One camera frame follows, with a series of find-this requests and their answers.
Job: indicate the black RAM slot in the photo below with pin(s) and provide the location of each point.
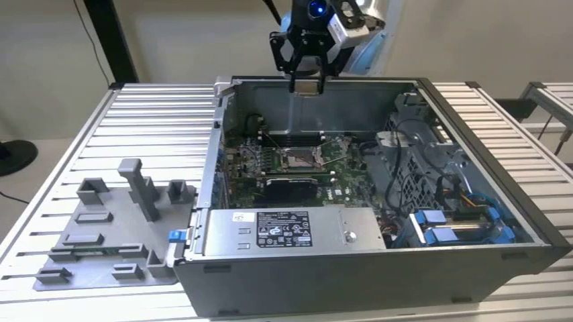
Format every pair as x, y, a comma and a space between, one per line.
293, 135
293, 142

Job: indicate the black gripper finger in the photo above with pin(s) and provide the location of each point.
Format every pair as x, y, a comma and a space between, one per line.
293, 84
324, 87

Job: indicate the metal slat side table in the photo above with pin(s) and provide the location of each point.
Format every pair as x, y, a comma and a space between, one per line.
553, 97

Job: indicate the black box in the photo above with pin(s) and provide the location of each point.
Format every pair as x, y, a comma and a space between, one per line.
515, 109

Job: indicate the silver power supply unit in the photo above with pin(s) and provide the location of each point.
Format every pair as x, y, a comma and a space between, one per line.
224, 234

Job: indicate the CPU socket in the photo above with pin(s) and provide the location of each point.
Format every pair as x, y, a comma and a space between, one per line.
298, 158

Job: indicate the green RAM stick on rack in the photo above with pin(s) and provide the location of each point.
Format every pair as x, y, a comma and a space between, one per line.
111, 250

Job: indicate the grey plastic parts rack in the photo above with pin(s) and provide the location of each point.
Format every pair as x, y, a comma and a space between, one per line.
121, 214

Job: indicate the blue case latch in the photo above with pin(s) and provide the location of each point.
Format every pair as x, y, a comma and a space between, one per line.
175, 235

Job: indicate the green motherboard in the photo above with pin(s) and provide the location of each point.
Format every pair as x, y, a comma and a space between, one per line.
345, 164

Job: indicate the hard disk in blue carrier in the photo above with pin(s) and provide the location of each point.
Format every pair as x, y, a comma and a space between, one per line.
444, 236

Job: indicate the black round stand base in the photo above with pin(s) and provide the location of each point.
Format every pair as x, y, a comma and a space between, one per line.
15, 157

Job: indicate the open dark grey PC case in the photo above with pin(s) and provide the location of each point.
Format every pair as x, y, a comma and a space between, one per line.
313, 285

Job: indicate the black upright post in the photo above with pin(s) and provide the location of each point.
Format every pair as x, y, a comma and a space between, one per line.
114, 40

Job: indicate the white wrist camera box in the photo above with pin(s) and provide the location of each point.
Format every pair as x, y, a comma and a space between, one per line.
349, 31

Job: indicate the grey perforated drive cage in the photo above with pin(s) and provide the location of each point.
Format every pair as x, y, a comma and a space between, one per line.
412, 181

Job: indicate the silver CPU green board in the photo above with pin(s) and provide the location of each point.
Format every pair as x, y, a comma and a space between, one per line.
308, 89

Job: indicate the black graphics card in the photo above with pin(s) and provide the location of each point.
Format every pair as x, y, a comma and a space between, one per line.
292, 189

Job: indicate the thin metal locking lever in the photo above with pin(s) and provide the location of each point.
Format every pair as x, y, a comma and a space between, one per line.
273, 140

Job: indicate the green RAM stick in board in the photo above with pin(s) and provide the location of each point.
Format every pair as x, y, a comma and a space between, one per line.
300, 175

